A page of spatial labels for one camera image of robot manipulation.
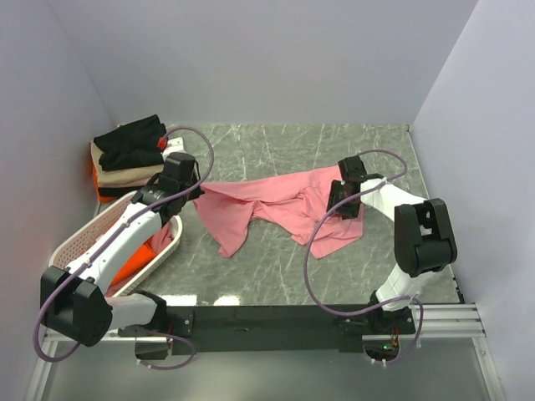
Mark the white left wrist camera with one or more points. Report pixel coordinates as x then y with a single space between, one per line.
168 146

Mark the dusty pink shirt in basket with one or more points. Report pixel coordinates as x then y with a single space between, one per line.
158 242

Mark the aluminium frame rail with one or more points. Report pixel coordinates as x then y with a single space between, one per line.
447 360

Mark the orange t shirt in basket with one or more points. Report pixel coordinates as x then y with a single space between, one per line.
139 260

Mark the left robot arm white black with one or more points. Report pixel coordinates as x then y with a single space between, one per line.
73 300

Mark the black folded t shirt lower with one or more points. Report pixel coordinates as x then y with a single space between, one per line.
116 192

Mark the white plastic laundry basket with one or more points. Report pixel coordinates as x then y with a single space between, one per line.
104 217

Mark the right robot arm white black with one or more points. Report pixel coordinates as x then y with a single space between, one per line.
424 241

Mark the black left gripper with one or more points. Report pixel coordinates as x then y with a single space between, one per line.
194 190

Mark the light pink folded t shirt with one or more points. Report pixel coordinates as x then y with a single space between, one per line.
133 183

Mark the black folded t shirt top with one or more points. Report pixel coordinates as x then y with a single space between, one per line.
133 145

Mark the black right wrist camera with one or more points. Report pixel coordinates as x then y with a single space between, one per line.
352 170

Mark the beige folded t shirt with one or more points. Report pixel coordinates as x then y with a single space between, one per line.
121 176

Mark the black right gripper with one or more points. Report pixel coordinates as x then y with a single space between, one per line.
340 199

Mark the black folded t shirt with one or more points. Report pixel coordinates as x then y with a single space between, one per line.
133 145
116 192

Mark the orange folded t shirt bottom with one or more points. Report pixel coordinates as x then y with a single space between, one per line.
102 199

